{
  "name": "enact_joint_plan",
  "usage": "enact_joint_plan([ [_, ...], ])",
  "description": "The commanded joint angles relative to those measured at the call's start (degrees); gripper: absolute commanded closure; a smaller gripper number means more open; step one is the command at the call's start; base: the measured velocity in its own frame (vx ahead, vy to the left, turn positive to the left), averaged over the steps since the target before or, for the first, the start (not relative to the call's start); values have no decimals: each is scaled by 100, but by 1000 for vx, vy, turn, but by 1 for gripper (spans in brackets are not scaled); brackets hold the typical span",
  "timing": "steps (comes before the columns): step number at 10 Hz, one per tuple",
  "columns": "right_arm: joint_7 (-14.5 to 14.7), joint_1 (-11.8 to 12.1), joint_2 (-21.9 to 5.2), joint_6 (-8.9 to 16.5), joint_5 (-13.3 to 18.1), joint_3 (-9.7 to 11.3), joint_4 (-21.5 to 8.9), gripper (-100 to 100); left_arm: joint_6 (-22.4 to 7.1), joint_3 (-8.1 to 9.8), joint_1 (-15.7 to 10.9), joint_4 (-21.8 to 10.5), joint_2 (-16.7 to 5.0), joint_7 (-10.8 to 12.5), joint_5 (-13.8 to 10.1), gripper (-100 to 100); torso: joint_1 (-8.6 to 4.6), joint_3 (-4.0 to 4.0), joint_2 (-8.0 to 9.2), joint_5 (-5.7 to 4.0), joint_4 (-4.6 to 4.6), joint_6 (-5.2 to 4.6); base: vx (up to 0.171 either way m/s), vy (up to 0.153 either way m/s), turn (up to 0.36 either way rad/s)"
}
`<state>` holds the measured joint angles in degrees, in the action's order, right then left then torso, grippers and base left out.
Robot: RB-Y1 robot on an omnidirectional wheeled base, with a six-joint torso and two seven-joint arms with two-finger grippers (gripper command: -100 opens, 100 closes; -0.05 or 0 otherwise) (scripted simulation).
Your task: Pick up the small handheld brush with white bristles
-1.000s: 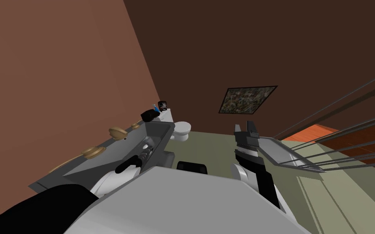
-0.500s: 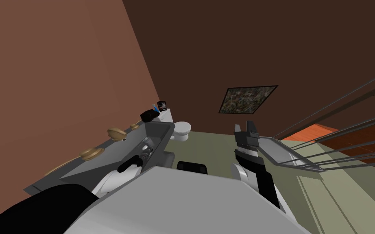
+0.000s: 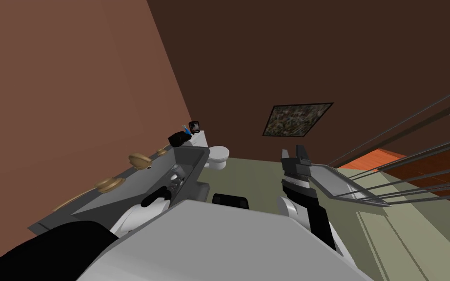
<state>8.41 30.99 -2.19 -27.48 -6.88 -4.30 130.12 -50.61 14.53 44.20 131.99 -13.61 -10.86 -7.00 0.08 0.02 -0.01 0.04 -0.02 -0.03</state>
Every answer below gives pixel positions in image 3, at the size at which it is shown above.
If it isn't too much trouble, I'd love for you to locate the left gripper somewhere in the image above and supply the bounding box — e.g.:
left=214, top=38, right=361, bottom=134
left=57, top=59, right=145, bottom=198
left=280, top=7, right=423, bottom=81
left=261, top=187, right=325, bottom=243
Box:
left=168, top=163, right=188, bottom=194

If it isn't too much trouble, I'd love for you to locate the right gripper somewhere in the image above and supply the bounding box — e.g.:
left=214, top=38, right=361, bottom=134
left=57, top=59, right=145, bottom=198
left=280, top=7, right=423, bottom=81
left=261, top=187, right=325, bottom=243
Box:
left=280, top=144, right=313, bottom=183

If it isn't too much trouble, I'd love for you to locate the white toilet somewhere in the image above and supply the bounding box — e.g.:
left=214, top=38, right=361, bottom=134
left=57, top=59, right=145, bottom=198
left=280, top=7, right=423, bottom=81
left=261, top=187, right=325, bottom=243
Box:
left=168, top=120, right=231, bottom=171

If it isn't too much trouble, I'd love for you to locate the grey washbasin cabinet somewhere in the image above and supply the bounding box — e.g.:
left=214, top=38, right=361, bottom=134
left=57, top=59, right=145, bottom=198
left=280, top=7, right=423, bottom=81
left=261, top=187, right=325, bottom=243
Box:
left=27, top=146, right=211, bottom=236

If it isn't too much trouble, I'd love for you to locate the grey framed glass shower screen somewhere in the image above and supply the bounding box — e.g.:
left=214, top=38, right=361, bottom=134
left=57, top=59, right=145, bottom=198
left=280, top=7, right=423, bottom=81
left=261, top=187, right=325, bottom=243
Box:
left=310, top=80, right=450, bottom=208

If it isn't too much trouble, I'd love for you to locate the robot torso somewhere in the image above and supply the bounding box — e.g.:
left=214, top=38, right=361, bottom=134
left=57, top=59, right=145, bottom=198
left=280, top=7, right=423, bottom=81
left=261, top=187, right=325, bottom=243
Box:
left=75, top=193, right=375, bottom=281

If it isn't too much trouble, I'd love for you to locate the dark framed wall picture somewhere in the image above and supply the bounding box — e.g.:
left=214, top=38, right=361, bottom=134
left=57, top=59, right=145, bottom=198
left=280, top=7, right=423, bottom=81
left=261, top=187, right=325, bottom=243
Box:
left=262, top=102, right=335, bottom=138

